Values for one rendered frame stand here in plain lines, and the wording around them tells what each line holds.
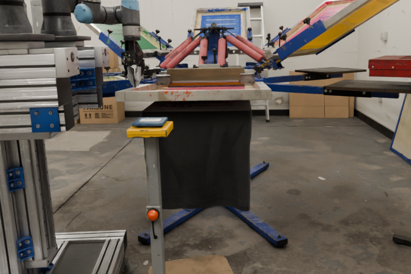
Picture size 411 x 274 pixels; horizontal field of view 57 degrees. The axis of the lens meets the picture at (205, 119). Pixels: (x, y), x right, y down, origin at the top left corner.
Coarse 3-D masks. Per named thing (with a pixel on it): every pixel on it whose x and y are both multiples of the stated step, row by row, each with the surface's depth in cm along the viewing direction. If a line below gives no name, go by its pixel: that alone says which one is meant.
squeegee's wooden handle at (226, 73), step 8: (168, 72) 200; (176, 72) 199; (184, 72) 199; (192, 72) 199; (200, 72) 198; (208, 72) 198; (216, 72) 198; (224, 72) 197; (232, 72) 197; (240, 72) 197; (176, 80) 200; (184, 80) 200; (192, 80) 199; (200, 80) 199; (208, 80) 199; (216, 80) 198
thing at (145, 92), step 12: (144, 84) 184; (156, 84) 198; (252, 84) 213; (264, 84) 165; (120, 96) 144; (132, 96) 143; (144, 96) 143; (156, 96) 143; (168, 96) 142; (180, 96) 142; (192, 96) 141; (204, 96) 141; (216, 96) 141; (228, 96) 140; (240, 96) 140; (252, 96) 140; (264, 96) 139
